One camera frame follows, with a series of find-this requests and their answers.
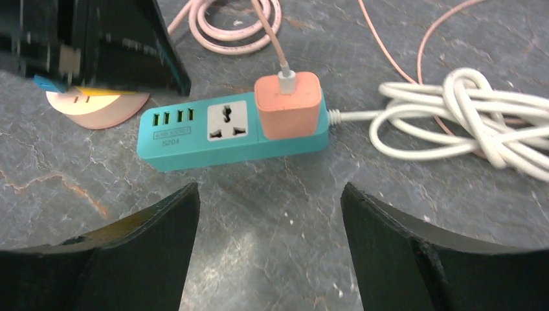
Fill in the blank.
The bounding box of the teal usb power strip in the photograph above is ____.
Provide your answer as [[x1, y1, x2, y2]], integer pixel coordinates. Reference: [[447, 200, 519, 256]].
[[137, 92, 329, 172]]

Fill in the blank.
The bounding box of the thin pink cable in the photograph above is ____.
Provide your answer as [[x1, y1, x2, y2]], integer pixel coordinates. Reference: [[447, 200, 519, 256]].
[[358, 0, 528, 128]]

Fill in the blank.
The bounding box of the salmon pink usb charger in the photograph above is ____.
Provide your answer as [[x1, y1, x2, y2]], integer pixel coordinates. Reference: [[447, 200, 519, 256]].
[[254, 71, 322, 140]]

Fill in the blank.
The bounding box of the white coiled power cord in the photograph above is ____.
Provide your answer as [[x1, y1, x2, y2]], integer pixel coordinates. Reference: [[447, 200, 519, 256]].
[[328, 67, 549, 183]]

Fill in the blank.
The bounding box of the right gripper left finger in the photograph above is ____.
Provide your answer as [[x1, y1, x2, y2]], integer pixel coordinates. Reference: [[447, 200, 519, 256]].
[[1, 183, 200, 311]]

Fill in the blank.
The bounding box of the pink shape sorter toy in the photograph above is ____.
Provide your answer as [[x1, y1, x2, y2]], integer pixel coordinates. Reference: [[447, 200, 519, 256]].
[[33, 76, 150, 130]]

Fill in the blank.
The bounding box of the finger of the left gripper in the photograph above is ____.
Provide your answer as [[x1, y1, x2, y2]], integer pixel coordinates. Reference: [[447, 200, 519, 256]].
[[1, 0, 191, 96]]

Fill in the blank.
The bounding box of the pink coiled usb cable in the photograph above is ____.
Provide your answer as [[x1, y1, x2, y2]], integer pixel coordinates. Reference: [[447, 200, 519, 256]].
[[167, 0, 297, 96]]

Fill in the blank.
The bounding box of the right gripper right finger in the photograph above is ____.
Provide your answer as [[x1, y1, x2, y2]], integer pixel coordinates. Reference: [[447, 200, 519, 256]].
[[341, 183, 548, 310]]

